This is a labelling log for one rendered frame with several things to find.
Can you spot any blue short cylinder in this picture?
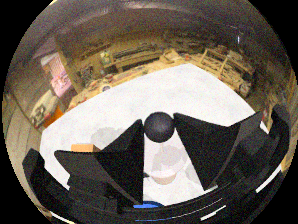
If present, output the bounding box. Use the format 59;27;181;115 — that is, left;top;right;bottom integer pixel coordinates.
133;200;165;208

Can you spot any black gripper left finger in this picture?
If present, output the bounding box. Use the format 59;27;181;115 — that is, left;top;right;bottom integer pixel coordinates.
53;119;145;205

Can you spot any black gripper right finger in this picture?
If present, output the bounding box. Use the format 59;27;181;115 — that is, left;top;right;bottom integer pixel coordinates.
173;111;263;190

